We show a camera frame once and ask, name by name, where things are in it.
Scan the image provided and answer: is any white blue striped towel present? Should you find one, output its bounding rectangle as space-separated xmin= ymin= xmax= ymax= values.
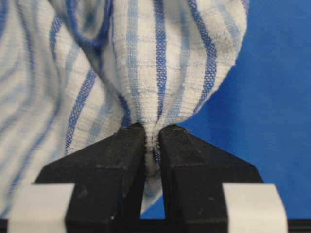
xmin=0 ymin=0 xmax=249 ymax=218

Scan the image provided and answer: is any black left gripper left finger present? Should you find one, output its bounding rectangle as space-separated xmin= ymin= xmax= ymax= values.
xmin=35 ymin=123 xmax=145 ymax=233

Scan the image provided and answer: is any blue table cloth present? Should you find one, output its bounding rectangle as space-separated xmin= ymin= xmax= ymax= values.
xmin=137 ymin=0 xmax=311 ymax=219

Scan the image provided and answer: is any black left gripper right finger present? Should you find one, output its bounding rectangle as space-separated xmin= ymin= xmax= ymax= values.
xmin=158 ymin=125 xmax=263 ymax=233

